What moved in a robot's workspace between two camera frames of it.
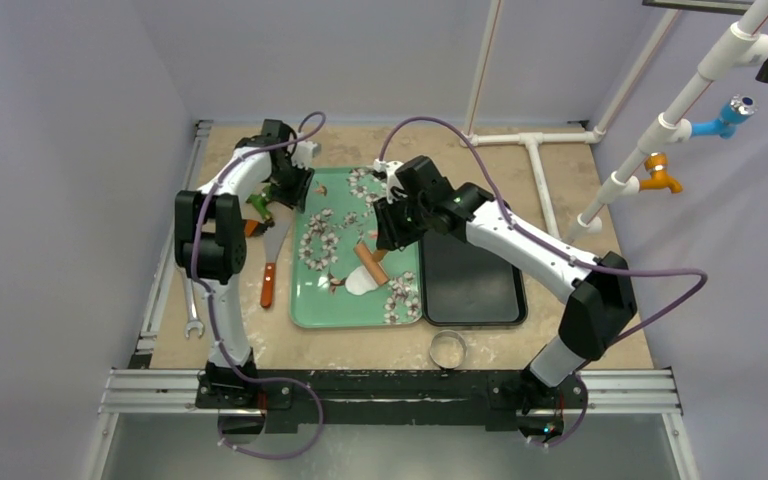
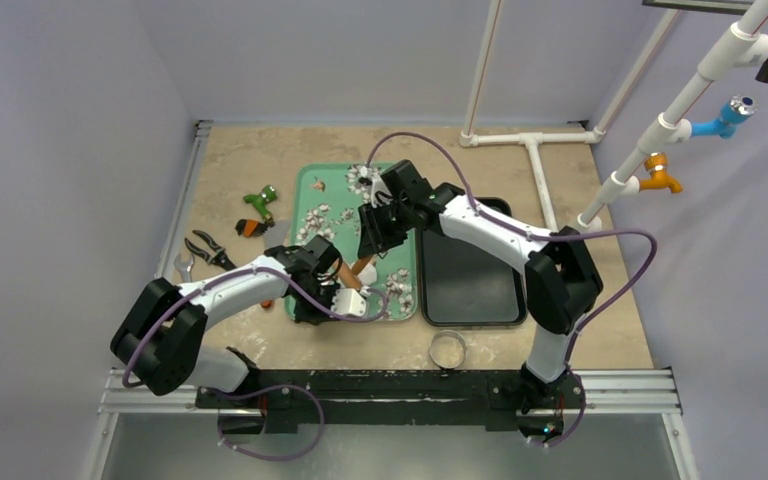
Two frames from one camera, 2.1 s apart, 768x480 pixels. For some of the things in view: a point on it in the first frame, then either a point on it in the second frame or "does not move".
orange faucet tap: x=656 y=164 does not move
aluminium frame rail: x=140 y=388 does not move
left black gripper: x=296 y=198 → x=316 y=319
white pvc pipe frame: x=741 y=45 does not move
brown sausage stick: x=371 y=260 → x=349 y=276
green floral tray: x=322 y=254 does not move
